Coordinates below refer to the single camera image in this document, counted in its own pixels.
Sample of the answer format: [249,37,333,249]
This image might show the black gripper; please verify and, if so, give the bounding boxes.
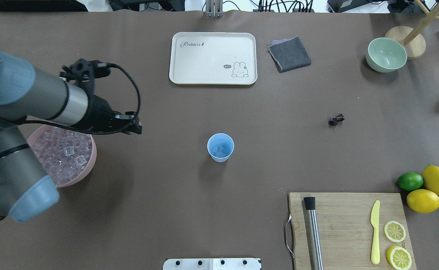
[83,95,142,135]

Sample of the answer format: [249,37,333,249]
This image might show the dark cherries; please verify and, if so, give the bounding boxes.
[328,114,345,126]

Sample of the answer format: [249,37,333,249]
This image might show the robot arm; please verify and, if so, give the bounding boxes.
[0,51,142,222]

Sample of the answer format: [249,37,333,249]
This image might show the pink bowl of ice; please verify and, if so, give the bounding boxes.
[26,125,97,188]

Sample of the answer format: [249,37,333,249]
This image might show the light blue plastic cup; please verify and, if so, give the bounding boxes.
[206,133,235,163]

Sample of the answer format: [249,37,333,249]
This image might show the cream rabbit tray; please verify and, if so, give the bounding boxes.
[169,32,258,86]

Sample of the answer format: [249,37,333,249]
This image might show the grey folded cloth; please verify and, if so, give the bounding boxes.
[268,36,312,72]

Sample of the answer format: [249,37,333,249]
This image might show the metal muddler black tip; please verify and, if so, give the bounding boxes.
[304,196,324,270]

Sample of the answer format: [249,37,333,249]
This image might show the wooden cutting board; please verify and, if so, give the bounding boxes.
[288,192,408,270]

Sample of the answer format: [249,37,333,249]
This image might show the mint green bowl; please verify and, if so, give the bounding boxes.
[365,37,407,73]

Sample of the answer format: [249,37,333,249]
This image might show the yellow plastic knife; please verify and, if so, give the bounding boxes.
[370,200,380,265]

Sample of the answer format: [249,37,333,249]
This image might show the green lime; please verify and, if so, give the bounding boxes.
[397,172,424,192]

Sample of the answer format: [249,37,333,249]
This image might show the lemon half slice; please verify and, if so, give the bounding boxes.
[383,220,406,243]
[386,246,413,270]

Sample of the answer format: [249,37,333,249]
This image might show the wooden mug tree stand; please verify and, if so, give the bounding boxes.
[385,0,439,60]

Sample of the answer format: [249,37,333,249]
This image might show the yellow lemon near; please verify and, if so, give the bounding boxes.
[406,189,439,213]

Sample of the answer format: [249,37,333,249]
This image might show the yellow lemon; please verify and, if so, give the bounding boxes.
[421,165,439,197]
[406,189,439,213]

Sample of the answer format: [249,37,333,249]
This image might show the yellow lemon far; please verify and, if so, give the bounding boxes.
[421,165,439,197]

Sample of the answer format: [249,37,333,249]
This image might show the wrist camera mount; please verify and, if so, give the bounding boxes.
[59,58,110,92]

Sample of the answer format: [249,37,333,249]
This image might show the aluminium frame post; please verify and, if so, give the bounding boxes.
[204,0,224,18]

